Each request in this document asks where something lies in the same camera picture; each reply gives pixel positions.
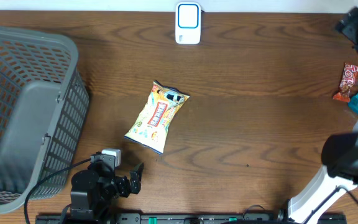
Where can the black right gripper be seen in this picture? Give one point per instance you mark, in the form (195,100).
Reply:
(351,22)

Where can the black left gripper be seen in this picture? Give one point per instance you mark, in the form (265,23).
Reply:
(135,182)

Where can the red Top candy bar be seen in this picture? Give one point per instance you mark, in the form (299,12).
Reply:
(348,80)

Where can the yellow snack bag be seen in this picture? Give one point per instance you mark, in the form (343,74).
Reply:
(152,124)

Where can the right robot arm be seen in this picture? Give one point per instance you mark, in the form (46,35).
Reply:
(338,174)

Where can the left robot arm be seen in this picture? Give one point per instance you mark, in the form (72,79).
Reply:
(94,189)

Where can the white barcode scanner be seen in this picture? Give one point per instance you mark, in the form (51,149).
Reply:
(188,23)

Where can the grey plastic basket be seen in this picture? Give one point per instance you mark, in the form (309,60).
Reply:
(43,107)

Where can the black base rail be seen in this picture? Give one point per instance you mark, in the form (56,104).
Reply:
(249,216)

